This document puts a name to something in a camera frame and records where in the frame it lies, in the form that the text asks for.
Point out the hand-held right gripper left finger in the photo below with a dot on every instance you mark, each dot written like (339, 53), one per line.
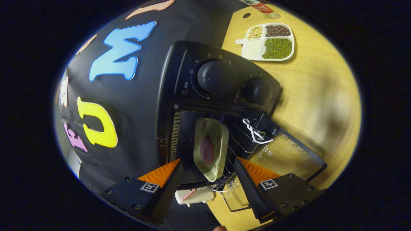
(165, 200)

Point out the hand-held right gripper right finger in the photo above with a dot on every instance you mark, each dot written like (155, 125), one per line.
(250, 192)

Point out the pink meat slice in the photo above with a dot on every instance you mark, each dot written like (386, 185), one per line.
(207, 150)

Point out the pale square food plate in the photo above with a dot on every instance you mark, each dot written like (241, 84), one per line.
(219, 138)

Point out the black electric oven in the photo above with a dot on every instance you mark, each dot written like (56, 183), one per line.
(218, 77)

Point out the pink striped stick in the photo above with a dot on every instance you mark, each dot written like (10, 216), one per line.
(188, 194)

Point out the white toaster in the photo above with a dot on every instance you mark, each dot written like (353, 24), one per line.
(202, 196)

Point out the white divided dish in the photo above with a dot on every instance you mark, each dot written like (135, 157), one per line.
(252, 49)

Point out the pile of green mung beans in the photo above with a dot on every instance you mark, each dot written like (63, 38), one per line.
(276, 48)

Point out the pile of yellow soybeans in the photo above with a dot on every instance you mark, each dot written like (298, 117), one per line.
(254, 32)

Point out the pile of dark red beans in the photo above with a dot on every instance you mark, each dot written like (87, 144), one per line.
(277, 30)

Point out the black table grommet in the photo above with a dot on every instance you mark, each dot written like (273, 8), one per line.
(246, 15)

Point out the clear water bottle red label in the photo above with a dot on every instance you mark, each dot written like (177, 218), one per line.
(263, 8)

